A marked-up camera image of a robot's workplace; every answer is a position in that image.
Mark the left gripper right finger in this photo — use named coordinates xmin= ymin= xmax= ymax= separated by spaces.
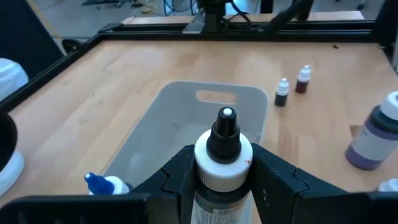
xmin=250 ymin=142 xmax=398 ymax=224

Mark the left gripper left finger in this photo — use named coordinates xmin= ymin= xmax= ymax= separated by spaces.
xmin=0 ymin=144 xmax=197 ymax=224

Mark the black perforated computer case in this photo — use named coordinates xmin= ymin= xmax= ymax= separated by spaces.
xmin=0 ymin=0 xmax=65 ymax=80

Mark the pale grey plastic bin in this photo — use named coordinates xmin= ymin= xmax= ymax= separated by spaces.
xmin=102 ymin=80 xmax=269 ymax=194

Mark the large bottle with purple tip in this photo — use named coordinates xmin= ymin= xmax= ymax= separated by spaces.
xmin=344 ymin=91 xmax=398 ymax=171

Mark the large bottle with blue tip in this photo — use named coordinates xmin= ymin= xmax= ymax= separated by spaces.
xmin=83 ymin=172 xmax=134 ymax=196

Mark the black aluminium rig frame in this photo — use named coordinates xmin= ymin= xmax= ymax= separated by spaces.
xmin=0 ymin=0 xmax=398 ymax=113

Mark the large bottle with black tip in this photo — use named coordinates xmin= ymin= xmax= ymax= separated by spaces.
xmin=190 ymin=106 xmax=254 ymax=224

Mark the small dark red dropper bottle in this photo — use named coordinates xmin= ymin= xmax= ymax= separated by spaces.
xmin=294 ymin=64 xmax=312 ymax=95

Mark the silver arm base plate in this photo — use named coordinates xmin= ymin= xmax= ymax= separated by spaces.
xmin=182 ymin=11 xmax=206 ymax=34

